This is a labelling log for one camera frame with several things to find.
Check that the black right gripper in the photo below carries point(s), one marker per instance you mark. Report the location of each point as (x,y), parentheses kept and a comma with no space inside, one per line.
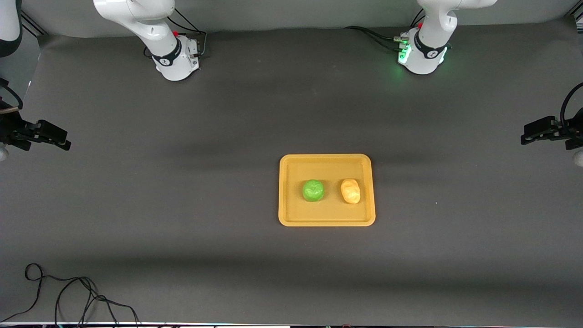
(13,130)

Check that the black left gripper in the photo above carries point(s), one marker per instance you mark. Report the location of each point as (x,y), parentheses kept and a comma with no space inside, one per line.
(561,132)

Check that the yellow potato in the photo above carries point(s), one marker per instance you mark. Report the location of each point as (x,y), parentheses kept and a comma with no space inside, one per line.
(350,191)

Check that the green apple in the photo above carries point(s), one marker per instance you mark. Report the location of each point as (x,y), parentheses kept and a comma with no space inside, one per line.
(313,190)

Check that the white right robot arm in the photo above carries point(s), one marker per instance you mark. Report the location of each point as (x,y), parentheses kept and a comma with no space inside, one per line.
(150,27)

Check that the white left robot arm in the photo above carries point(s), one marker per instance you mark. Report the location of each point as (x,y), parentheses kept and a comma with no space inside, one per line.
(432,27)

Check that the yellow plastic tray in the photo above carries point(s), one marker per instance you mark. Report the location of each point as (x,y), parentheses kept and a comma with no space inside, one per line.
(291,205)

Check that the dark grey table mat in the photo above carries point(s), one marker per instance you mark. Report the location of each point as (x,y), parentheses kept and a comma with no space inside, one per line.
(273,114)

